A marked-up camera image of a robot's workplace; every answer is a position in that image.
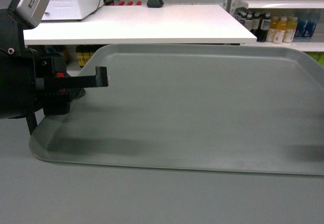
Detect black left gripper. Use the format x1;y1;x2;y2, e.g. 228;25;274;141
35;52;109;115

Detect grey rectangular serving tray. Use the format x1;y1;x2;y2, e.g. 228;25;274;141
29;44;323;176

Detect white checkout counter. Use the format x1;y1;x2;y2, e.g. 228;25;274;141
24;5;256;45

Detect red cap sauce bottles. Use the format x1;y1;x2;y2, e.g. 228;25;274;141
103;0;142;6

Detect black table leg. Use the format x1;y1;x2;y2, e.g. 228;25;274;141
25;112;38;135

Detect white cash register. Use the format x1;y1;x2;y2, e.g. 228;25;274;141
37;0;104;21

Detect dark tea bottle right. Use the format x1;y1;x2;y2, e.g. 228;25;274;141
257;13;271;42

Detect yellow juice bottle front left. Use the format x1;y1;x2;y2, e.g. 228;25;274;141
272;17;287;44

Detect yellow juice bottle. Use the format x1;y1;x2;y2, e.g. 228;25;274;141
283;17;298;43
272;17;287;44

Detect yellow juice bottle front right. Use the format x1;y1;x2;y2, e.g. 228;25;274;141
283;17;298;43

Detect blue drink bottle left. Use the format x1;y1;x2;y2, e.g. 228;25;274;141
295;9;311;37

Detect blue drink bottle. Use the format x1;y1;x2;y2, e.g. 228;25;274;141
295;9;311;37
304;9;320;38

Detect blue drink bottle right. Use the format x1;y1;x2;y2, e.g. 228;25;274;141
304;9;320;38

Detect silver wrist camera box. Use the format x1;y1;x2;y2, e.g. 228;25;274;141
14;0;49;29

